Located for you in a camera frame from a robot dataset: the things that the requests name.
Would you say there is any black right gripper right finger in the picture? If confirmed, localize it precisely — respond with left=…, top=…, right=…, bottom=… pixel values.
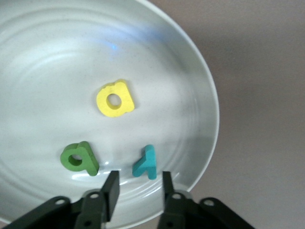
left=157, top=171, right=257, bottom=229

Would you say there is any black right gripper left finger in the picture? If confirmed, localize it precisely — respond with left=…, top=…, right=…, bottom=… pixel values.
left=0, top=170, right=120, bottom=229

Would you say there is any green foam letter p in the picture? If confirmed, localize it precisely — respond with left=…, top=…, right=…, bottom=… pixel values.
left=60, top=141, right=100, bottom=177

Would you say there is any teal foam letter y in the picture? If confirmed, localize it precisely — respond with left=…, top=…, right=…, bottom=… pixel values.
left=132, top=144, right=157, bottom=180

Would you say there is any yellow foam letter a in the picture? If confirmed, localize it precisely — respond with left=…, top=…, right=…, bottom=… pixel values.
left=96, top=79, right=136, bottom=118

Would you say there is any brown table cover sheet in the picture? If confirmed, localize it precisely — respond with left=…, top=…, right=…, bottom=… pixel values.
left=0, top=0, right=305, bottom=229

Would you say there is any beige round plate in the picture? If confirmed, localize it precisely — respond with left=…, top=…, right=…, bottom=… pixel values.
left=0, top=0, right=220, bottom=227

